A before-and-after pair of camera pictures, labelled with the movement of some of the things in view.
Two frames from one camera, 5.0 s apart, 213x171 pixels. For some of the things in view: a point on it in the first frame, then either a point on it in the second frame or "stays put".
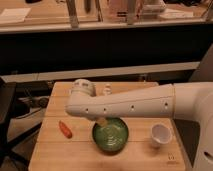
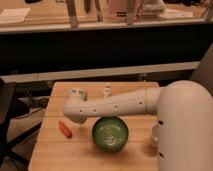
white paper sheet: (14, 15) stays put
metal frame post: (72, 14) stays put
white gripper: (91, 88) to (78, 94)
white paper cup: (160, 134) stays put
